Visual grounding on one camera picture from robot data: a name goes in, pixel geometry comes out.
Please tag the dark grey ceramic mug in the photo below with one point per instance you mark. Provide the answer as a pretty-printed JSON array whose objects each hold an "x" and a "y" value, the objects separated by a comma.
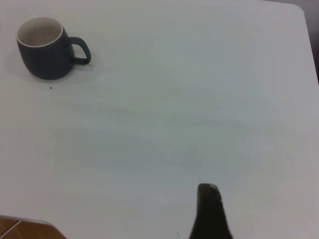
[{"x": 45, "y": 62}]

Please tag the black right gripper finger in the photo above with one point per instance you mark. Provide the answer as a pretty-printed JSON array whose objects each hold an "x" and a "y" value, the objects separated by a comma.
[{"x": 209, "y": 216}]

